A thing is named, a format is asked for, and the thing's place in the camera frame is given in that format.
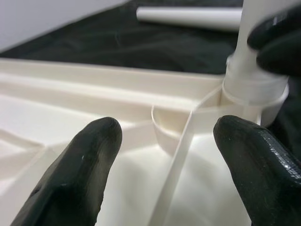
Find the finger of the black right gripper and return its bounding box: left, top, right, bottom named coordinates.
left=247, top=3, right=301, bottom=50
left=256, top=46, right=301, bottom=80

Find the white plastic table top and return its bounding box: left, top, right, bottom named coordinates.
left=0, top=58, right=290, bottom=226

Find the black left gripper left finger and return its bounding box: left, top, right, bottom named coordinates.
left=10, top=117, right=123, bottom=226

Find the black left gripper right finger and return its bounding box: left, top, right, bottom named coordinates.
left=213, top=115, right=301, bottom=226

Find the white plastic table leg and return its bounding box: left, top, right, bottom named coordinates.
left=136, top=6, right=243, bottom=32
left=222, top=0, right=290, bottom=106

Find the black tablecloth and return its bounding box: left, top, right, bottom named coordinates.
left=0, top=0, right=301, bottom=161

